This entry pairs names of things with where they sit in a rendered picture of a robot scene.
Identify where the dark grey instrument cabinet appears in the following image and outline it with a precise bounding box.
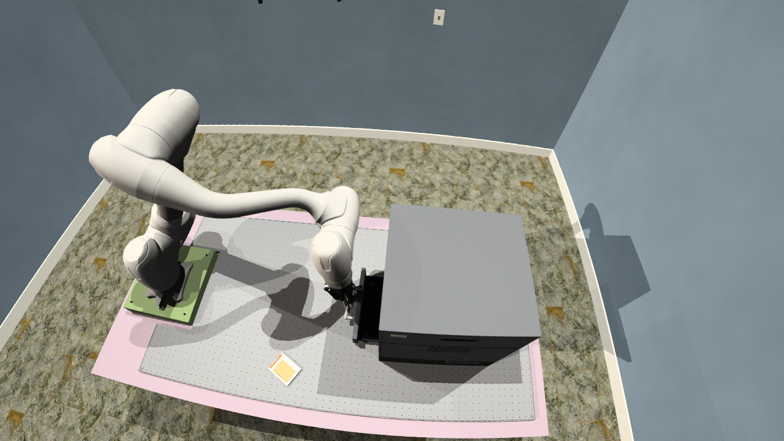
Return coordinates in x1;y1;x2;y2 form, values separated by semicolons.
344;203;541;366

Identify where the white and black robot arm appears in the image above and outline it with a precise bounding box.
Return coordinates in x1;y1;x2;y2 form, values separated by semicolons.
89;89;360;308

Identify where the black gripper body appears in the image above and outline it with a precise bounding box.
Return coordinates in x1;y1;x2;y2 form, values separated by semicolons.
330;281;355;294

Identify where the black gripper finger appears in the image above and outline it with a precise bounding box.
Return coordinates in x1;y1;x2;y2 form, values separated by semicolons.
324;283;347;308
344;285;362;309

